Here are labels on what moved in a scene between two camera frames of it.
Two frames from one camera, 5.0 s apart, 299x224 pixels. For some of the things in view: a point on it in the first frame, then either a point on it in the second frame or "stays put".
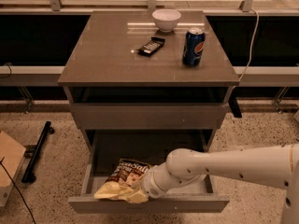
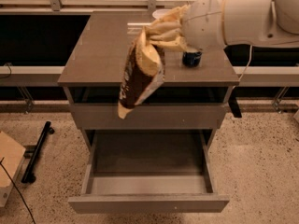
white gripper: (147, 185) → (204, 23)
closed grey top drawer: (150, 116) stays put
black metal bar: (29, 175) stays put
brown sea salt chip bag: (124, 182) → (142, 72)
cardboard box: (11, 158) stays put
